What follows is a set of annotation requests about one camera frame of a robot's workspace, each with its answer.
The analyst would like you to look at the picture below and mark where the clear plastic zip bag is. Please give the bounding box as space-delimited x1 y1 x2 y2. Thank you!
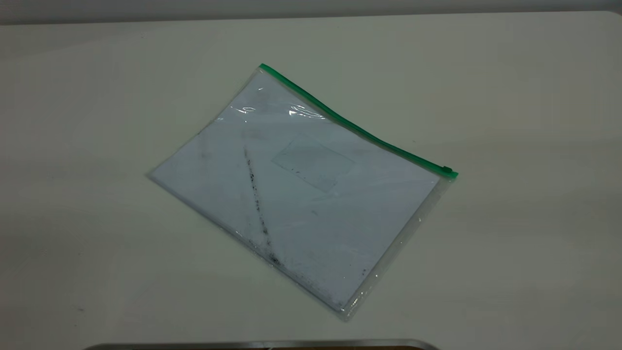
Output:
147 63 459 322

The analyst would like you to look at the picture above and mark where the silver metal rim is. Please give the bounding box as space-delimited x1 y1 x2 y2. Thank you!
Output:
83 339 440 350

